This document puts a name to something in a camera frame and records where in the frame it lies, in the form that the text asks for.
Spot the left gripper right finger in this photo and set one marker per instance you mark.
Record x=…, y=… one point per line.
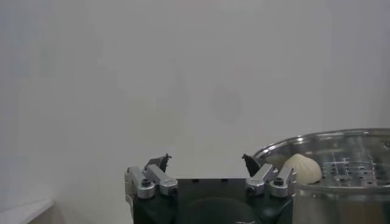
x=259, y=179

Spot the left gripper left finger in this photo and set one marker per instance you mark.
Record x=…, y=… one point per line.
x=164, y=182

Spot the white steamed baozi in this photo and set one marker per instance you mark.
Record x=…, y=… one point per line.
x=304, y=170

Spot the stainless steel steamer basket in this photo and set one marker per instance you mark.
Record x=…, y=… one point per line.
x=350, y=146

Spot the white side table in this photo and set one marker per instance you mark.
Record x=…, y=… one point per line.
x=21, y=213

